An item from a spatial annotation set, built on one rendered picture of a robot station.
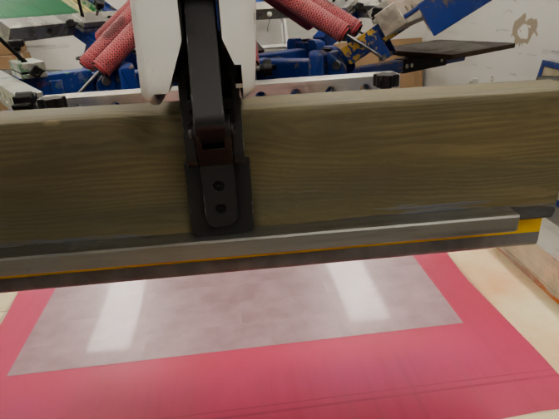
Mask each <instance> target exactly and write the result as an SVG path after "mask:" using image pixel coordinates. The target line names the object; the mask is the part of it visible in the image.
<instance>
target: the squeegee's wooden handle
mask: <svg viewBox="0 0 559 419"><path fill-rule="evenodd" d="M240 99H241V118H242V129H243V139H244V150H245V157H249V158H250V178H251V190H252V202H253V214H254V227H259V226H269V225H279V224H298V223H308V222H319V221H329V220H339V219H358V218H368V217H379V216H389V215H400V214H419V213H429V212H439V211H449V210H469V209H479V208H489V207H499V206H509V207H510V208H511V209H513V210H515V211H516V212H517V213H519V215H520V219H519V220H521V219H540V218H549V217H552V216H553V214H554V212H555V208H556V204H557V197H558V193H559V81H554V80H551V79H547V80H533V81H505V82H490V83H476V84H462V85H447V86H420V87H404V88H390V89H376V90H362V91H334V92H319V93H304V94H290V95H276V96H247V97H246V98H245V99H242V97H241V98H240ZM185 161H186V149H185V142H184V134H183V127H182V119H181V109H180V101H163V102H162V103H161V104H160V105H152V104H151V103H150V102H147V103H133V104H119V105H104V106H76V107H62V108H47V109H33V110H19V111H0V248H7V247H17V246H28V245H38V244H57V243H67V242H77V241H88V240H98V239H117V238H128V237H138V236H148V235H158V234H178V233H188V232H193V231H192V225H191V218H190V206H189V200H188V194H187V187H186V174H185V168H184V164H185Z"/></svg>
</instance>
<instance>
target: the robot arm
mask: <svg viewBox="0 0 559 419"><path fill-rule="evenodd" d="M130 4H131V17H132V25H133V32H134V39H135V46H136V60H137V67H138V75H139V82H140V88H141V94H142V96H143V97H144V98H145V99H146V100H147V101H149V102H150V103H151V104H152V105H160V104H161V103H162V101H163V99H164V97H165V96H166V94H168V93H169V91H170V90H171V88H172V86H173V84H174V82H175V80H176V79H177V84H178V92H179V98H180V109H181V119H182V127H183V134H184V142H185V149H186V161H185V164H184V168H185V174H186V187H187V194H188V200H189V206H190V218H191V225H192V231H193V233H194V235H196V236H198V237H204V236H213V235H222V234H240V233H248V232H250V231H251V230H252V229H253V228H254V214H253V202H252V190H251V178H250V158H249V157H245V150H244V139H243V129H242V118H241V99H240V92H241V95H242V99H245V98H246V97H247V96H249V95H250V94H251V93H252V92H253V91H254V89H255V58H256V1H255V0H217V7H218V17H219V27H220V30H219V31H218V22H217V14H216V5H215V0H130ZM227 110H230V115H225V114H224V111H227ZM231 139H232V140H233V148H232V142H231ZM233 155H234V158H233Z"/></svg>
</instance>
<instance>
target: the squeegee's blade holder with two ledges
mask: <svg viewBox="0 0 559 419"><path fill-rule="evenodd" d="M519 219H520V215H519V213H517V212H516V211H515V210H513V209H511V208H510V207H509V206H499V207H489V208H479V209H460V210H449V211H439V212H429V213H419V214H400V215H389V216H379V217H368V218H358V219H339V220H329V221H319V222H308V223H298V224H279V225H269V226H259V227H254V228H253V229H252V230H251V231H250V232H248V233H240V234H222V235H213V236H204V237H198V236H196V235H194V233H193V232H188V233H178V234H158V235H148V236H138V237H128V238H117V239H98V240H88V241H77V242H67V243H57V244H38V245H28V246H17V247H7V248H0V277H7V276H16V275H26V274H44V273H54V272H63V271H72V270H83V269H101V268H110V267H120V266H130V265H139V264H158V263H167V262H176V261H186V260H196V259H214V258H224V257H234V256H243V255H252V254H271V253H280V252H290V251H300V250H309V249H327V248H337V247H347V246H356V245H366V244H384V243H394V242H403V241H413V240H423V239H441V238H451V237H460V236H470V235H480V234H498V233H507V232H514V231H516V230H517V229H518V224H519Z"/></svg>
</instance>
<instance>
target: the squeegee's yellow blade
mask: <svg viewBox="0 0 559 419"><path fill-rule="evenodd" d="M541 223H542V218H540V219H521V220H519V224H518V229H517V230H516V231H514V232H507V233H498V234H480V235H470V236H460V237H451V238H441V239H423V240H413V241H403V242H394V243H384V244H366V245H356V246H347V247H337V248H327V249H309V250H300V251H290V252H280V253H271V254H252V255H243V256H234V257H224V258H214V259H196V260H186V261H176V262H167V263H158V264H139V265H130V266H120V267H110V268H101V269H83V270H72V271H63V272H54V273H44V274H26V275H16V276H7V277H0V279H10V278H20V277H30V276H39V275H49V274H67V273H76V272H86V271H96V270H105V269H123V268H133V267H142V266H152V265H162V264H180V263H189V262H199V261H209V260H218V259H237V258H246V257H255V256H266V255H275V254H292V253H303V252H312V251H321V250H331V249H349V248H359V247H369V246H378V245H388V244H406V243H416V242H425V241H434V240H444V239H462V238H472V237H482V236H491V235H500V234H519V233H528V232H538V231H540V227H541Z"/></svg>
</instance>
